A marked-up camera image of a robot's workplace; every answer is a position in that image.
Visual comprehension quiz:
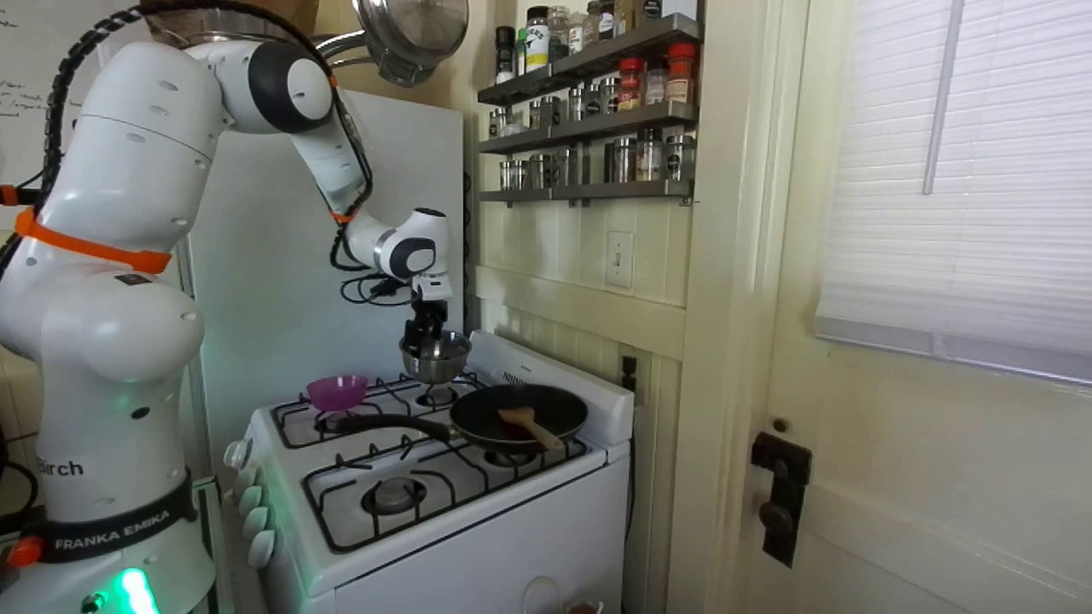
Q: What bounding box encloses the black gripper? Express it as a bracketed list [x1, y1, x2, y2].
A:
[400, 292, 465, 350]

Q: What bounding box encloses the black stove grate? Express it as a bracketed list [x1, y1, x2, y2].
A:
[300, 426, 590, 556]
[271, 369, 480, 454]

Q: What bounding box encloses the white gas stove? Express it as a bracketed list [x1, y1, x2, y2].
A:
[219, 327, 639, 614]

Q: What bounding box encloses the black frying pan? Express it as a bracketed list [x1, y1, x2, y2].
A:
[322, 383, 595, 454]

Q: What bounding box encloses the wooden spatula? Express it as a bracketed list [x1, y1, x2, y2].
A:
[494, 402, 568, 460]

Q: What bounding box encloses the white refrigerator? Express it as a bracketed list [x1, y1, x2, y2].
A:
[179, 86, 471, 457]

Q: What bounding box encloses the glass spice jar silver lid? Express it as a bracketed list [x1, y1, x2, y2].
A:
[632, 130, 665, 186]
[640, 61, 668, 111]
[599, 134, 635, 186]
[661, 127, 694, 184]

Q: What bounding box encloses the dark glass bottle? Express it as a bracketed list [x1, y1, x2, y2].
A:
[491, 25, 520, 86]

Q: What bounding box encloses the hanging silver pot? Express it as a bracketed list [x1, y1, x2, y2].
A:
[315, 0, 473, 93]

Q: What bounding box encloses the white bottle black lid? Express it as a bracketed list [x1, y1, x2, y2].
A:
[515, 4, 555, 78]

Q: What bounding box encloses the red spice jar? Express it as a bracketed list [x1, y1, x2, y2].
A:
[614, 54, 649, 111]
[661, 41, 698, 111]

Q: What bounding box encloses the black door lock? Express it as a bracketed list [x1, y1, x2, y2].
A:
[747, 426, 817, 569]

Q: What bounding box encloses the white whiteboard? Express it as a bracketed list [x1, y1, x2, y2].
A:
[0, 8, 70, 189]

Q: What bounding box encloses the white door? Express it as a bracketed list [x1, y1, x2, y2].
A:
[728, 0, 1092, 614]

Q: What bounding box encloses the white window blind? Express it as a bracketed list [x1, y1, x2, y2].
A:
[808, 0, 1092, 390]

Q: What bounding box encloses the cream wall light switch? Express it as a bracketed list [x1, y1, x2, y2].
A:
[599, 230, 635, 290]

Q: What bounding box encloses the metal wall spice rack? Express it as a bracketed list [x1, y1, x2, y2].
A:
[473, 12, 703, 211]

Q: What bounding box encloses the wide orange strap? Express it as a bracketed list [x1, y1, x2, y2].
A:
[9, 209, 175, 276]

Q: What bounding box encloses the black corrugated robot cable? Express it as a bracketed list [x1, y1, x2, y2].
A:
[39, 0, 416, 310]

